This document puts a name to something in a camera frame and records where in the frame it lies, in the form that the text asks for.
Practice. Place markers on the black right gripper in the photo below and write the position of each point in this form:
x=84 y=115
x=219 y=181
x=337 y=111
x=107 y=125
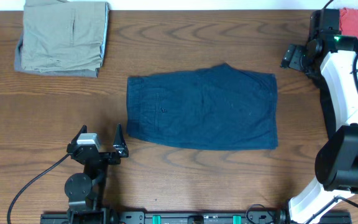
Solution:
x=293 y=57

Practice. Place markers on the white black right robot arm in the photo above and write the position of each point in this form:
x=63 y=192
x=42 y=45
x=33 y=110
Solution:
x=330 y=59

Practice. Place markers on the khaki folded shorts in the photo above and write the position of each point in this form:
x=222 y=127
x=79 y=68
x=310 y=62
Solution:
x=62 y=35

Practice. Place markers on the navy blue shorts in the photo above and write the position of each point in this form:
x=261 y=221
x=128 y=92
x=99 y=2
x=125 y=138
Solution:
x=218 y=108

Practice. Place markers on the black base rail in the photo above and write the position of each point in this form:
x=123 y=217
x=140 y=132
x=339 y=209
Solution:
x=253 y=216

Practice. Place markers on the light blue folded garment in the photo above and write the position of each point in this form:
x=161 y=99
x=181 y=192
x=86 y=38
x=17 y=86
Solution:
x=106 y=20

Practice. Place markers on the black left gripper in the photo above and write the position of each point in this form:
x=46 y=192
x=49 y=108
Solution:
x=103 y=150

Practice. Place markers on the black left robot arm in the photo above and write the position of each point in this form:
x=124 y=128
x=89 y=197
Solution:
x=85 y=189

